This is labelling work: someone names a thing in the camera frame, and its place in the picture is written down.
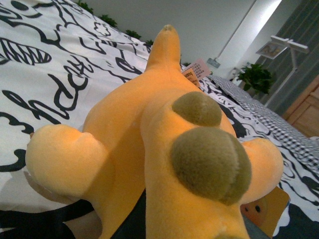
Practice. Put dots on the orange plush dinosaur toy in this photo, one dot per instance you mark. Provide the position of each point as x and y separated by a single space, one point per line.
160 136

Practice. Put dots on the green potted plant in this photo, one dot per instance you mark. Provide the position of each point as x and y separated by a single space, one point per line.
255 78

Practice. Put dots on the black and white patterned bedsheet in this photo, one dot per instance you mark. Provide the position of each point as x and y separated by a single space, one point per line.
56 62

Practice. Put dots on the checkered grey pillow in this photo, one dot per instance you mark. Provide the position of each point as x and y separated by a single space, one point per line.
306 149

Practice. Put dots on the white floor lamp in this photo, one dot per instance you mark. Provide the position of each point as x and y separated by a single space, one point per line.
280 57

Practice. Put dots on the yellow toy hang tag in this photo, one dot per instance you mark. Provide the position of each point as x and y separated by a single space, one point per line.
263 214

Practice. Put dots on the wooden bed headboard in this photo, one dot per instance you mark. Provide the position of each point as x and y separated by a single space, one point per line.
303 114

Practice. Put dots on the grey curtain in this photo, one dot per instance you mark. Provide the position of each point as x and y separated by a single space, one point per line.
302 27

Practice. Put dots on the wall power socket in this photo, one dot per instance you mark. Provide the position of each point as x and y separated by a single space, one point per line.
213 62

